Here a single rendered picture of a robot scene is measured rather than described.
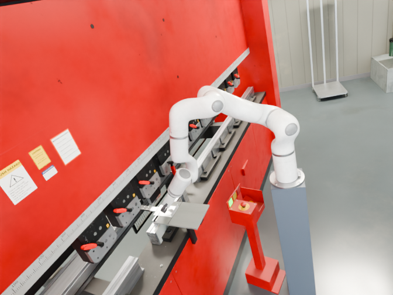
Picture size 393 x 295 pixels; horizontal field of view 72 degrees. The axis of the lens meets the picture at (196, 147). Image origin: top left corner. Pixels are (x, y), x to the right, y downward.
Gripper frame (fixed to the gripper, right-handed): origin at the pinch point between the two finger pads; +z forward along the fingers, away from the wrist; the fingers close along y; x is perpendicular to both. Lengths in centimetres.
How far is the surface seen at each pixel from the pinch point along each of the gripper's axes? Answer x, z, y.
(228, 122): 2, 7, -119
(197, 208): 15.7, -8.4, -4.9
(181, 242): 18.2, 6.0, 10.2
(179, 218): 9.9, -3.5, 4.4
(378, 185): 158, 3, -158
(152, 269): 12.2, 10.9, 29.4
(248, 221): 48, 2, -26
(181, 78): -37, -43, -58
